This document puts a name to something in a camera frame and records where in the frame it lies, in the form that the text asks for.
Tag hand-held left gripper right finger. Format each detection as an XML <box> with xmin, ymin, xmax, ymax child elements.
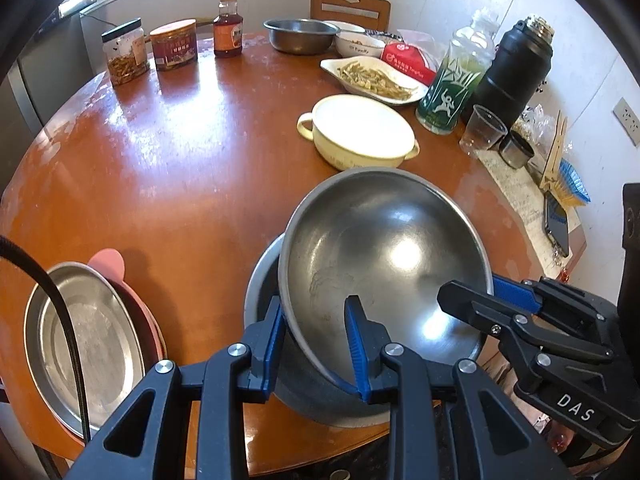
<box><xmin>344</xmin><ymin>296</ymin><xmax>571</xmax><ymax>480</ymax></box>

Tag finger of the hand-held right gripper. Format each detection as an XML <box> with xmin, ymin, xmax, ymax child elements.
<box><xmin>437</xmin><ymin>280</ymin><xmax>616</xmax><ymax>367</ymax></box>
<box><xmin>492</xmin><ymin>274</ymin><xmax>619</xmax><ymax>342</ymax></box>

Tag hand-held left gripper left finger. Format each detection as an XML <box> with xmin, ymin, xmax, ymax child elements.
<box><xmin>65</xmin><ymin>296</ymin><xmax>287</xmax><ymax>480</ymax></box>

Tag large stainless steel bowl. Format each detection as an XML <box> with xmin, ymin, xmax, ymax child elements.
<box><xmin>243</xmin><ymin>234</ymin><xmax>486</xmax><ymax>428</ymax></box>

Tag medium stainless steel bowl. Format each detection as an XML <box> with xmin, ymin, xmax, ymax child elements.
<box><xmin>278</xmin><ymin>167</ymin><xmax>495</xmax><ymax>396</ymax></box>

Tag shallow stainless steel plate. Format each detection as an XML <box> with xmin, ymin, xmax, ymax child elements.
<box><xmin>23</xmin><ymin>261</ymin><xmax>161</xmax><ymax>438</ymax></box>

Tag pink plastic plate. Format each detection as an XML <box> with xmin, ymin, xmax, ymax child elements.
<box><xmin>50</xmin><ymin>248</ymin><xmax>168</xmax><ymax>446</ymax></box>

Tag yellow enamel bowl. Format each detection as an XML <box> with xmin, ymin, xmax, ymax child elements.
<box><xmin>297</xmin><ymin>94</ymin><xmax>420</xmax><ymax>172</ymax></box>

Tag person's right hand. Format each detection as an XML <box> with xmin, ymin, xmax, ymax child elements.
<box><xmin>547</xmin><ymin>422</ymin><xmax>573</xmax><ymax>456</ymax></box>

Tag smartphone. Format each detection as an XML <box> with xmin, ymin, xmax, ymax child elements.
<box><xmin>542</xmin><ymin>195</ymin><xmax>571</xmax><ymax>258</ymax></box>

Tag handwritten paper sheet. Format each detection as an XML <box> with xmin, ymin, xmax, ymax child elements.
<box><xmin>475</xmin><ymin>152</ymin><xmax>586</xmax><ymax>261</ymax></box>

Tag blue paper cupcake liners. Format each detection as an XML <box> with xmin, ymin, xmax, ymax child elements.
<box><xmin>547</xmin><ymin>158</ymin><xmax>591</xmax><ymax>207</ymax></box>

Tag steel thermos cap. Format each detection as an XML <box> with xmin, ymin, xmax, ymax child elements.
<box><xmin>498</xmin><ymin>131</ymin><xmax>535</xmax><ymax>169</ymax></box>

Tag wooden sticks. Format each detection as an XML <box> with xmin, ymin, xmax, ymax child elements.
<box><xmin>542</xmin><ymin>112</ymin><xmax>569</xmax><ymax>193</ymax></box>

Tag clear plastic cup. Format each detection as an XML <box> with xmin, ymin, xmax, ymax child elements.
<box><xmin>459</xmin><ymin>104</ymin><xmax>508</xmax><ymax>158</ymax></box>

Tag clear plastic bag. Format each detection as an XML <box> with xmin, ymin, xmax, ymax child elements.
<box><xmin>520</xmin><ymin>102</ymin><xmax>557</xmax><ymax>151</ymax></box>

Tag black thermos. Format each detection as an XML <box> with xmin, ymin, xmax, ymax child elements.
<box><xmin>462</xmin><ymin>16</ymin><xmax>556</xmax><ymax>128</ymax></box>

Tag green drink bottle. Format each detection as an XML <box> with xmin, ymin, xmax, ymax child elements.
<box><xmin>416</xmin><ymin>10</ymin><xmax>496</xmax><ymax>136</ymax></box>

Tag white dish with food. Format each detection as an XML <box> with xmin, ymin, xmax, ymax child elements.
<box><xmin>320</xmin><ymin>57</ymin><xmax>430</xmax><ymax>107</ymax></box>

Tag red tissue packet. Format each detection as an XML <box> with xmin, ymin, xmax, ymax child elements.
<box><xmin>381</xmin><ymin>29</ymin><xmax>451</xmax><ymax>86</ymax></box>

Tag white printed bowl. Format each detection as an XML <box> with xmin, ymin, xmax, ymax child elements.
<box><xmin>334</xmin><ymin>31</ymin><xmax>386</xmax><ymax>59</ymax></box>

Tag small stainless steel bowl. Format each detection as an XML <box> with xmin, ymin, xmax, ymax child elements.
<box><xmin>263</xmin><ymin>18</ymin><xmax>339</xmax><ymax>55</ymax></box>

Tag plain white bowl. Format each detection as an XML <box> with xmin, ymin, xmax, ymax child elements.
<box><xmin>324</xmin><ymin>20</ymin><xmax>366</xmax><ymax>35</ymax></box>

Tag red jar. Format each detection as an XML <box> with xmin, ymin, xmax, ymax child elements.
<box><xmin>149</xmin><ymin>19</ymin><xmax>198</xmax><ymax>72</ymax></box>

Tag brown sauce bottle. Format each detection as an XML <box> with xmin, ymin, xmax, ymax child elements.
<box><xmin>213</xmin><ymin>0</ymin><xmax>244</xmax><ymax>58</ymax></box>

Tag clear snack jar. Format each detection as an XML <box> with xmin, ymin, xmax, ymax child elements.
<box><xmin>101</xmin><ymin>18</ymin><xmax>151</xmax><ymax>87</ymax></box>

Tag wooden chair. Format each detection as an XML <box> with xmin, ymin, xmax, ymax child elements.
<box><xmin>310</xmin><ymin>0</ymin><xmax>391</xmax><ymax>32</ymax></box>

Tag grey refrigerator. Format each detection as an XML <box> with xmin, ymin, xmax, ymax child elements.
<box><xmin>0</xmin><ymin>12</ymin><xmax>96</xmax><ymax>136</ymax></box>

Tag red beaded keychain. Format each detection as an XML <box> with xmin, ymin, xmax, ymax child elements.
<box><xmin>550</xmin><ymin>250</ymin><xmax>572</xmax><ymax>282</ymax></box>

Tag wall socket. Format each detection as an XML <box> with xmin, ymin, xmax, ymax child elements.
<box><xmin>613</xmin><ymin>97</ymin><xmax>640</xmax><ymax>147</ymax></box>

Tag black cable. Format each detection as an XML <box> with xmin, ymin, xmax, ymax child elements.
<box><xmin>0</xmin><ymin>234</ymin><xmax>92</xmax><ymax>441</ymax></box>

